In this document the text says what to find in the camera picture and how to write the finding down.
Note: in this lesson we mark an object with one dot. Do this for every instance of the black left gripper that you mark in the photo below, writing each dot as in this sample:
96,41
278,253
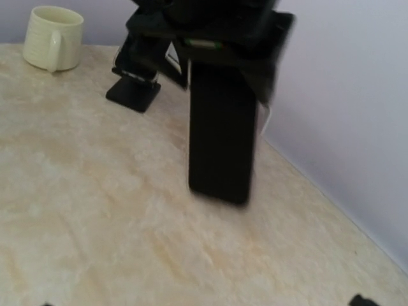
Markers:
246,35

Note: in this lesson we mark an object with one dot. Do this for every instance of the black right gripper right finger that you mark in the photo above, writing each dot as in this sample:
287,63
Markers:
359,300

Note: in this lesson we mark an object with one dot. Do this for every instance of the clear phone case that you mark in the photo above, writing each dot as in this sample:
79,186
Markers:
222,128

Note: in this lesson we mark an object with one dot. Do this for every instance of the black folding phone stand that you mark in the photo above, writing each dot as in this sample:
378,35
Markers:
137,87

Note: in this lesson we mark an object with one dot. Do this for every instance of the white folding phone stand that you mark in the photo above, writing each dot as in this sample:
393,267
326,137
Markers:
264,114

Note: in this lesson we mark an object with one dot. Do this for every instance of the cream ceramic mug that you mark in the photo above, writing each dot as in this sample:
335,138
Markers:
53,38

